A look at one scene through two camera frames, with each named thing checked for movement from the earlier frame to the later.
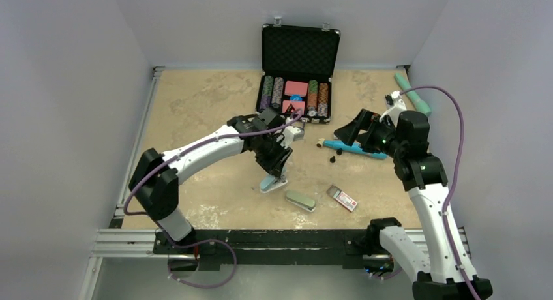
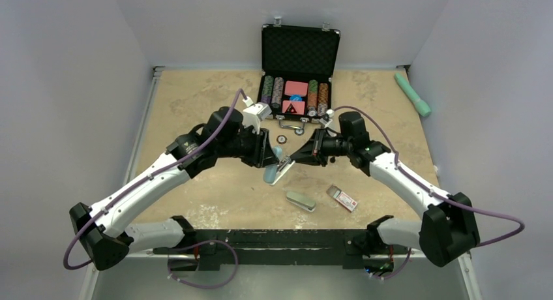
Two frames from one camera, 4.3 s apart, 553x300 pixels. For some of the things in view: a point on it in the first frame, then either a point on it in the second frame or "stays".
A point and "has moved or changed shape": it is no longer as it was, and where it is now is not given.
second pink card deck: x=290 y=106 stays
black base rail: x=213 y=246 stays
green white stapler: x=302 y=202 stays
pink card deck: x=296 y=88 stays
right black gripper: x=367 y=120 to x=312 y=152
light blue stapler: x=269 y=182 has moved or changed shape
